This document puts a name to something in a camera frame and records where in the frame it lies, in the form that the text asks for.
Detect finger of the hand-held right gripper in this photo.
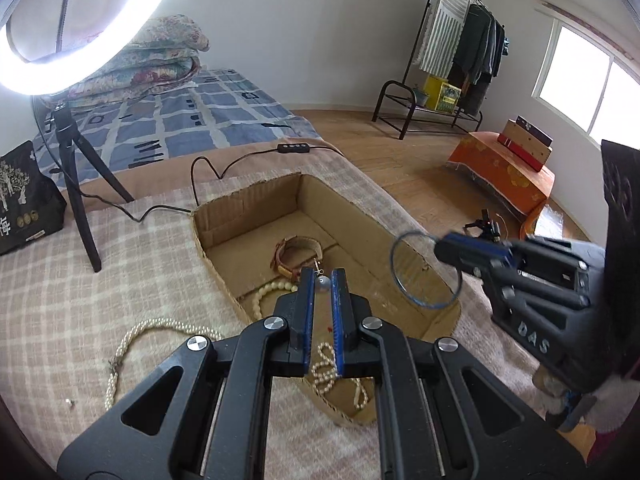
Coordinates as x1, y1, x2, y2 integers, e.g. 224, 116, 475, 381
434, 232, 605, 283
447, 259, 588, 312

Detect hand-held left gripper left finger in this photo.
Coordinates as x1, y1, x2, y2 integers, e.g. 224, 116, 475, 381
56, 267, 317, 480

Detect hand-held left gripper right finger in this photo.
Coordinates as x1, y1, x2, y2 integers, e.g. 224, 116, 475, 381
330, 268, 588, 480

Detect cream beaded bracelet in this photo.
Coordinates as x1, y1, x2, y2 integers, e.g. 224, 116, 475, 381
251, 281, 301, 320

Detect thin white pearl necklace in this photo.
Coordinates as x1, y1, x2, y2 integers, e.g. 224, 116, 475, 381
309, 342, 369, 409

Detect thin blue bangle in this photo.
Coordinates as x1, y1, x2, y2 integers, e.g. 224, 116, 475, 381
391, 231, 463, 306

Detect brown leather wristwatch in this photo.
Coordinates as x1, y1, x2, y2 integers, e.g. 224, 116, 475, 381
271, 237, 325, 279

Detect cardboard box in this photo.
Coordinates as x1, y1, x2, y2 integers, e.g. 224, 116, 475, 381
191, 172, 463, 428

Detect person's right forearm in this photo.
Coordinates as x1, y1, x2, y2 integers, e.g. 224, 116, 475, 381
587, 375, 640, 467

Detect small black floor tripod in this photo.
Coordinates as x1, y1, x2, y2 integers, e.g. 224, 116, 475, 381
465, 209, 505, 241

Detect orange cloth covered table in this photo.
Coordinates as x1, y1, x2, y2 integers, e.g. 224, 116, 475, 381
445, 131, 556, 228

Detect tan gift box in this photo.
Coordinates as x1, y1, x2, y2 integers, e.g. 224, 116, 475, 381
499, 120, 553, 173

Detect dark flat box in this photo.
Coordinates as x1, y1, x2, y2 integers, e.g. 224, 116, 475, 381
515, 116, 553, 147

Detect yellow carton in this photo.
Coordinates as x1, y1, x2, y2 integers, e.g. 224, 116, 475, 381
424, 74, 462, 112

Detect black metal clothes rack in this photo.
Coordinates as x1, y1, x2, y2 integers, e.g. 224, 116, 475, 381
371, 0, 508, 141

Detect dark hanging clothes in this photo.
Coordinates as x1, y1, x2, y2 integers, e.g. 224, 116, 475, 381
450, 4, 507, 117

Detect window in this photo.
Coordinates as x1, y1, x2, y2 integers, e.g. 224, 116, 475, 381
532, 22, 640, 150

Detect striped grey white towel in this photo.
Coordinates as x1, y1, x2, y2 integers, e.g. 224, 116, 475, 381
417, 0, 471, 76

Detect blue patterned mattress sheet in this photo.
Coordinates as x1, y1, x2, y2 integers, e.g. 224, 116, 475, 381
32, 67, 321, 191

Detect beige plaid blanket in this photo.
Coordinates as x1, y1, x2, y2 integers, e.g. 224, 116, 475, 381
0, 147, 566, 480

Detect wooden curtain rod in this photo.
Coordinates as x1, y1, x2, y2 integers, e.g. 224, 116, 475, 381
535, 0, 640, 63

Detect black tripod stand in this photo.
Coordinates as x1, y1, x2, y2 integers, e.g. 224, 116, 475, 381
50, 102, 135, 273

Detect folded floral quilt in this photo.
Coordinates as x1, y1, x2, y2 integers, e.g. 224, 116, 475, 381
10, 14, 211, 108

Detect black printed snack bag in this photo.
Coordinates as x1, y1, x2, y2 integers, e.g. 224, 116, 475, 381
0, 140, 68, 257

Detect thick twisted pearl necklace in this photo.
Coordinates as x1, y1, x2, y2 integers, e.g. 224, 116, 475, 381
104, 319, 224, 411

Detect black cable with inline controller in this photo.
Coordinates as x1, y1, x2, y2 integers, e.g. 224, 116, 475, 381
117, 142, 346, 224

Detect white ring light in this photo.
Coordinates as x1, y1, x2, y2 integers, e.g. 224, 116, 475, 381
0, 0, 183, 96

